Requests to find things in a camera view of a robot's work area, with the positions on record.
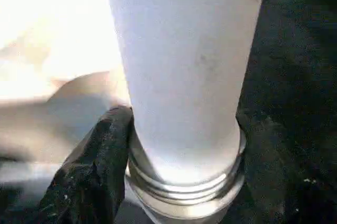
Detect white plastic table top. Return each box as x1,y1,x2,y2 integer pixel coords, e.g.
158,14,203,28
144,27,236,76
0,0,133,168

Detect black work mat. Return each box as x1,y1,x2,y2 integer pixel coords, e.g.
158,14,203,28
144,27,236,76
0,0,337,224

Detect white plastic table leg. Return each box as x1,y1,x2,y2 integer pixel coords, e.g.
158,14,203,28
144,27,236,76
101,0,270,222

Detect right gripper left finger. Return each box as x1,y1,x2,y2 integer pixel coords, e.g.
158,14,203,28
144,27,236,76
32,106,133,224

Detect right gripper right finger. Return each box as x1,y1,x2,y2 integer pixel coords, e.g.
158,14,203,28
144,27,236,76
226,111,337,224

